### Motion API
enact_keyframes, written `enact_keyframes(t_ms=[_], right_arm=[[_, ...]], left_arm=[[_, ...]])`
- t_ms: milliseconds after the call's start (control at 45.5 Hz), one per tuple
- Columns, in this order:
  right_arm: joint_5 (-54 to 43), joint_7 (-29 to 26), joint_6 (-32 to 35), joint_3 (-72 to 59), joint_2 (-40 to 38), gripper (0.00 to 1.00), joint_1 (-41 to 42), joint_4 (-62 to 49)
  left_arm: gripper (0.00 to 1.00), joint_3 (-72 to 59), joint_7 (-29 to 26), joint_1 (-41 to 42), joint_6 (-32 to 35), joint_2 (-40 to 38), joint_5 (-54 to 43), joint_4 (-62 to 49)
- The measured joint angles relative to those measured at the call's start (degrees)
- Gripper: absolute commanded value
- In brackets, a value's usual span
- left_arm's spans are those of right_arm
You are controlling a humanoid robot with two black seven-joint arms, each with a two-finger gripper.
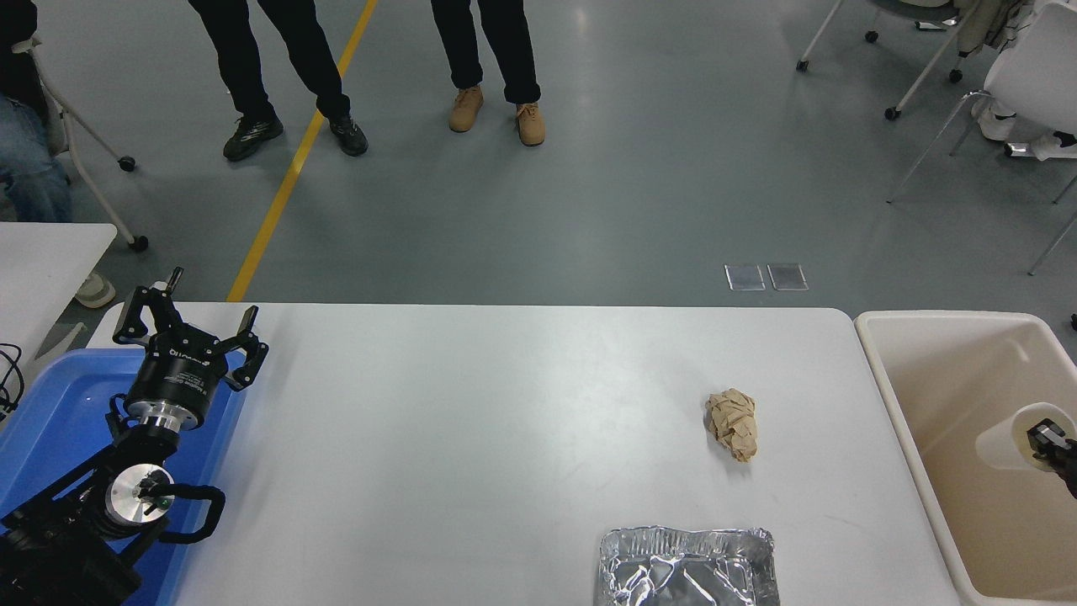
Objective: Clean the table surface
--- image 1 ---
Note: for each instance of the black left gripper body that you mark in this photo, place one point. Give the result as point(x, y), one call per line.
point(177, 379)

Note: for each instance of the white paper cup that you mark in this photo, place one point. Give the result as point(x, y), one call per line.
point(1001, 446)

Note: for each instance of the silver foil tray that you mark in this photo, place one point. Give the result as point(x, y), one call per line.
point(686, 568)

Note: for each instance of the person's foot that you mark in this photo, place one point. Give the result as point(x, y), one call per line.
point(94, 293)

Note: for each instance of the blue plastic tray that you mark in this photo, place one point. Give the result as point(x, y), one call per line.
point(59, 404)

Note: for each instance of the large pale bin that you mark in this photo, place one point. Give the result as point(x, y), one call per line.
point(942, 379)

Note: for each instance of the white side table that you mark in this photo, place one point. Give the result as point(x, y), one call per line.
point(42, 261)

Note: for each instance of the white-framed rolling chair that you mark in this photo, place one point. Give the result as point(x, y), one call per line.
point(84, 168)

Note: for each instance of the person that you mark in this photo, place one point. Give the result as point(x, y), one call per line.
point(997, 126)
point(25, 168)
point(236, 50)
point(522, 50)

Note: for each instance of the clear floor plate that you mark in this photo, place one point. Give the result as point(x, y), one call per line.
point(787, 277)
point(745, 278)

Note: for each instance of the crumpled tan paper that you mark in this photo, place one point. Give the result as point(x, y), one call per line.
point(732, 425)

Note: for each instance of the white shell chair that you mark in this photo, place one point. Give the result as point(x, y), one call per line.
point(1039, 76)

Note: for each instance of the rolling chair with casters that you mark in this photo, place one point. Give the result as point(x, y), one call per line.
point(925, 71)

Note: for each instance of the beige hanging jacket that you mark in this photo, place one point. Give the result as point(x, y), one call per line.
point(997, 21)

